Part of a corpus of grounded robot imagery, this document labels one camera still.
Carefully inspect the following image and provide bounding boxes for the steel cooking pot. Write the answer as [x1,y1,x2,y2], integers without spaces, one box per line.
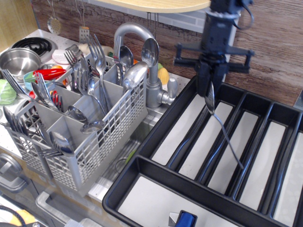
[0,48,42,81]

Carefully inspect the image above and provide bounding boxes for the steel forks left compartment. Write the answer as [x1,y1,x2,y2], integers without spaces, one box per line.
[3,106,29,136]

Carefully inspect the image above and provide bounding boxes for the yellow toy corn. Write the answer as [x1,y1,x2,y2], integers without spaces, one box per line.
[158,68,169,85]

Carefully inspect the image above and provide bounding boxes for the grey plastic cutlery basket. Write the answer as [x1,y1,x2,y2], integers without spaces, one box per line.
[7,66,147,196]

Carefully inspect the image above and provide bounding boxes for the steel spoon leaning on faucet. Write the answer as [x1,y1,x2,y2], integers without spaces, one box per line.
[141,38,160,68]

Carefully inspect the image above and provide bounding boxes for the steel spoon front left compartment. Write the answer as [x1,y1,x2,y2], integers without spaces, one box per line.
[49,131,75,157]

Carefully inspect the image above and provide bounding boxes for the orange toy at bottom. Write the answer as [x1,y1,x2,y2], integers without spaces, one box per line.
[9,209,36,227]

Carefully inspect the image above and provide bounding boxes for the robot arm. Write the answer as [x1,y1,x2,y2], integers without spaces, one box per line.
[174,0,254,97]

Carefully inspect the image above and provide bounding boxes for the green toy cabbage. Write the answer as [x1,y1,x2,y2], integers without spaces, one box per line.
[0,79,17,105]

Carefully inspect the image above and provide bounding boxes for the hanging skimmer ladle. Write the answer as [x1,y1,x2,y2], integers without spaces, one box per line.
[47,0,62,35]

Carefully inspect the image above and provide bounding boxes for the light wooden shelf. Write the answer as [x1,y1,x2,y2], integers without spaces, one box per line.
[99,0,211,13]

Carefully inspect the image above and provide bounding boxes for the small spoon middle compartment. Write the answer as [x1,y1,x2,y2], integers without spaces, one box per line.
[68,105,88,123]

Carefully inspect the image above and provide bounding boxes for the steel spoon compartment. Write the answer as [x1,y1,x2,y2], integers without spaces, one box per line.
[49,131,75,157]
[88,77,106,115]

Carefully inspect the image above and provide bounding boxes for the big steel spoon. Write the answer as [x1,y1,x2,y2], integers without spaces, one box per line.
[205,82,244,169]

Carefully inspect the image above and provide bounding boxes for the steel fork back compartment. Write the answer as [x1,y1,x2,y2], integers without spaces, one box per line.
[113,35,123,85]

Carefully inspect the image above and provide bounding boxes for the hanging metal spatula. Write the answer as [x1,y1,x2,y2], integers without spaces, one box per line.
[75,0,90,44]

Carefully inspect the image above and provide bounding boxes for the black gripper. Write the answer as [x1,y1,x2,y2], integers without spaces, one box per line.
[174,13,254,96]

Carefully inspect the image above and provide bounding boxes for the pink white sponge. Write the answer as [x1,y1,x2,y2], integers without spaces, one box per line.
[52,49,69,65]

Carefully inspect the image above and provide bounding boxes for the teal toy bowl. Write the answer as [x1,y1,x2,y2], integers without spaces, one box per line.
[23,71,51,91]

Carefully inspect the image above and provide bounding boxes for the steel spoon centre compartment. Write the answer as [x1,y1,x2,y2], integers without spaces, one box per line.
[88,77,106,115]

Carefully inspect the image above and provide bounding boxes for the black stove burner coil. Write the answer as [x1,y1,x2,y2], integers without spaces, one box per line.
[12,37,55,56]

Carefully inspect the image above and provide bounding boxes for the silver sink faucet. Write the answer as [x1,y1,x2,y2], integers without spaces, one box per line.
[114,23,178,107]

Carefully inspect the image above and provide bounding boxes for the black cutlery tray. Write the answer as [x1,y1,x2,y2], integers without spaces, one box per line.
[102,79,303,227]

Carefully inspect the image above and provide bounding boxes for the long fork left side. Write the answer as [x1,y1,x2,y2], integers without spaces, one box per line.
[0,70,61,113]

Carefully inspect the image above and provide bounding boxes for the red toy utensil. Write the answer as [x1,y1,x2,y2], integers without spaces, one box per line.
[33,69,67,80]

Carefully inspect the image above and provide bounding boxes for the large spoon over basket rim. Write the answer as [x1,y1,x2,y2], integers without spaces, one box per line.
[123,61,148,92]

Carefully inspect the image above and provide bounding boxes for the steel spoon behind basket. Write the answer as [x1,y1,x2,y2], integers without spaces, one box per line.
[119,45,134,72]

